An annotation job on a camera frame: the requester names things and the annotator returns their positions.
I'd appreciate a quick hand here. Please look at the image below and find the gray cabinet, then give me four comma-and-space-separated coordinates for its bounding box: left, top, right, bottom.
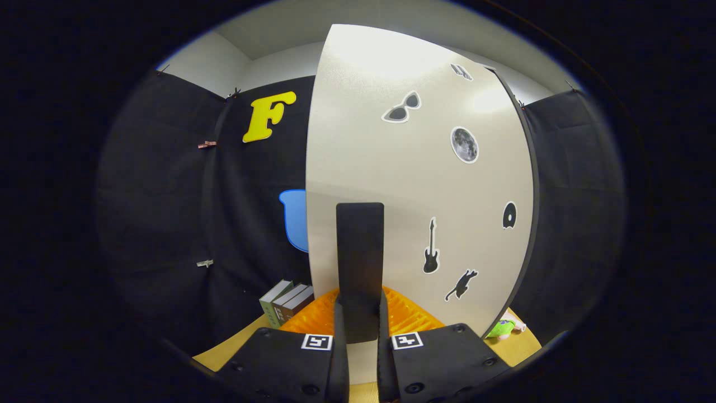
484, 64, 541, 339

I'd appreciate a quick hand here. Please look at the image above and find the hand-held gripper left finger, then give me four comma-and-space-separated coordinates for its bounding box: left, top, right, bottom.
215, 288, 350, 403

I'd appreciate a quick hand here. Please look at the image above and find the green plush toy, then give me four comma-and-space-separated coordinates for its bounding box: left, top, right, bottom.
484, 311, 527, 340

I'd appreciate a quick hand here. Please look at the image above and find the black backdrop cloth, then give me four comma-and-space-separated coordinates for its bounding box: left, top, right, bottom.
95, 70, 624, 359

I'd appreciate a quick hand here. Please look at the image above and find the green book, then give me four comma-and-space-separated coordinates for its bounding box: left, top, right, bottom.
259, 280, 294, 329

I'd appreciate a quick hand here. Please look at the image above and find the black door handle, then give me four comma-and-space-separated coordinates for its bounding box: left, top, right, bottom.
336, 202, 385, 344

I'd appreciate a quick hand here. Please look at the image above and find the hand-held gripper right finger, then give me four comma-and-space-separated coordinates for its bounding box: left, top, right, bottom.
376, 287, 512, 403

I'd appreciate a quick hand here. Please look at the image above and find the brown book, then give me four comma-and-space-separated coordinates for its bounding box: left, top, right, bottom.
271, 284, 309, 325
281, 287, 315, 322

